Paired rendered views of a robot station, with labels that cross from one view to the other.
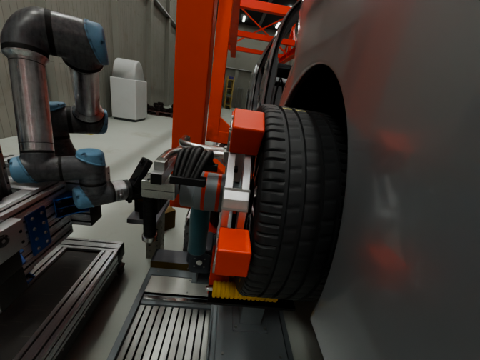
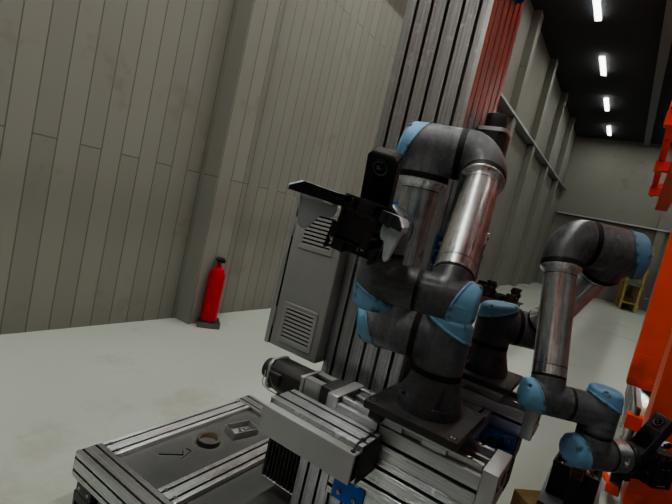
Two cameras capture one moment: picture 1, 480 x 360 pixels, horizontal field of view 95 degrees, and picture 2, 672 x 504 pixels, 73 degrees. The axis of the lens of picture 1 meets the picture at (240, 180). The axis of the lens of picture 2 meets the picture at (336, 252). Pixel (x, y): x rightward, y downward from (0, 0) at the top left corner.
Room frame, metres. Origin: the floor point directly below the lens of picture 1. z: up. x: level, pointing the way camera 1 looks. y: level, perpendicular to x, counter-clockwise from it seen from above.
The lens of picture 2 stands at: (-0.56, 0.39, 1.23)
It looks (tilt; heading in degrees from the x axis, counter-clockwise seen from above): 5 degrees down; 38
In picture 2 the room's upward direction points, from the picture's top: 13 degrees clockwise
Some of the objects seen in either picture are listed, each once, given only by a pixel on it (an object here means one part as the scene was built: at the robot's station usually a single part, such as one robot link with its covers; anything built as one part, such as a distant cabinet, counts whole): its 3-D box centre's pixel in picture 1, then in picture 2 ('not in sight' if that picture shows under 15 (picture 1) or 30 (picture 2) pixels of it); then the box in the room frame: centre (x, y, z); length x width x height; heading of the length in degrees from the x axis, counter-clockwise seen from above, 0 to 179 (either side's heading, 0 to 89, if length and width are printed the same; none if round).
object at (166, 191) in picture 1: (161, 186); not in sight; (0.55, 0.21, 0.93); 0.09 x 0.05 x 0.05; 95
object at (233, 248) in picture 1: (232, 251); not in sight; (0.43, -0.01, 0.85); 0.09 x 0.08 x 0.07; 5
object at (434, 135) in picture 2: not in sight; (409, 238); (0.38, 0.92, 1.19); 0.15 x 0.12 x 0.55; 110
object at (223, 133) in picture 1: (236, 132); not in sight; (3.18, 0.15, 0.69); 0.52 x 0.17 x 0.35; 95
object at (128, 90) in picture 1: (129, 91); not in sight; (6.78, 3.61, 0.82); 0.83 x 0.74 x 1.65; 6
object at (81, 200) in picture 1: (94, 194); (588, 450); (0.65, 0.48, 0.81); 0.11 x 0.08 x 0.09; 140
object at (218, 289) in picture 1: (245, 291); not in sight; (0.63, -0.08, 0.51); 0.29 x 0.06 x 0.06; 95
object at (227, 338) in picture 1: (252, 301); not in sight; (0.75, -0.14, 0.32); 0.40 x 0.30 x 0.28; 5
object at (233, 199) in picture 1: (231, 193); not in sight; (0.74, 0.03, 0.85); 0.54 x 0.07 x 0.54; 5
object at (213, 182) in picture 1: (211, 191); not in sight; (0.73, 0.10, 0.85); 0.21 x 0.14 x 0.14; 95
